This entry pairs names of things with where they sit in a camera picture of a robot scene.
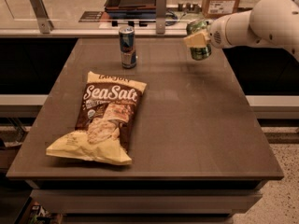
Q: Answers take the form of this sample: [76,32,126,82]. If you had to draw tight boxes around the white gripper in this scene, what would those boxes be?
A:
[183,14,240,49]

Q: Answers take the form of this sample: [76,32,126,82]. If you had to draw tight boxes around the green soda can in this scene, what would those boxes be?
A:
[186,20,211,61]

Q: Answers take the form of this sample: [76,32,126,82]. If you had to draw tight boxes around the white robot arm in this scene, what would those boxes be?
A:
[184,0,299,61]

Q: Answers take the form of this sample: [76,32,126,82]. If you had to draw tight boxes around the blue silver energy drink can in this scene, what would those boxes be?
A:
[119,25,136,69]

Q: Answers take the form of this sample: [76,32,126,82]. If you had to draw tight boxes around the sea salt chips bag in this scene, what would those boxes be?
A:
[46,72,146,165]

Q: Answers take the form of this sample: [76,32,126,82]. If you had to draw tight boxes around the middle metal glass bracket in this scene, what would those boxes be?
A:
[156,0,166,35]

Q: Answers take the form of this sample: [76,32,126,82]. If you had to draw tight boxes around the metal glass bracket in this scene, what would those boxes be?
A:
[156,0,166,35]
[29,0,53,34]

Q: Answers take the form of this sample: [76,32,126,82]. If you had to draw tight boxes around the left metal glass bracket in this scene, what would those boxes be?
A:
[29,0,53,34]

